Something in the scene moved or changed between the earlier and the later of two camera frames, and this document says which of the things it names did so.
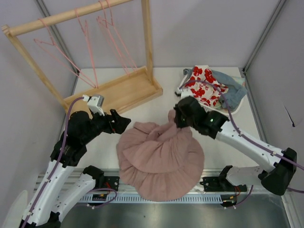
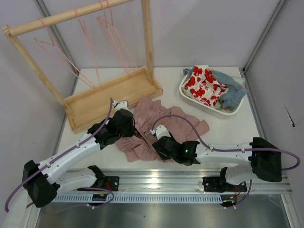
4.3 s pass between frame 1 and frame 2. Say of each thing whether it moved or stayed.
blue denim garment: stayed
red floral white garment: stayed
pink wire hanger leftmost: stayed
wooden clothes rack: stayed
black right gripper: moved
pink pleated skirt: moved
